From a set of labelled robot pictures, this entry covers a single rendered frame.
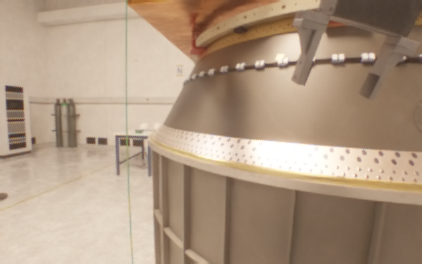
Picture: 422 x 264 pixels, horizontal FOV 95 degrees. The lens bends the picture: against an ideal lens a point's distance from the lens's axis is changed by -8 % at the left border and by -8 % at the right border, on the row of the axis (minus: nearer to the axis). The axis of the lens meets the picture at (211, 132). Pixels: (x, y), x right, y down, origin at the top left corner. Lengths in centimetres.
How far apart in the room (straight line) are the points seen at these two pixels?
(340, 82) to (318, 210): 36
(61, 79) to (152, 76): 344
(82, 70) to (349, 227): 821
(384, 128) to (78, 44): 848
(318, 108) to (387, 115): 17
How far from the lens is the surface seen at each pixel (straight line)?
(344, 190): 55
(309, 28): 35
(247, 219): 68
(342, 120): 64
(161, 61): 691
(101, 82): 784
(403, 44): 44
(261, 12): 90
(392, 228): 67
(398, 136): 67
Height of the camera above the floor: 132
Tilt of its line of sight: 6 degrees down
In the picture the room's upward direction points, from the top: 1 degrees clockwise
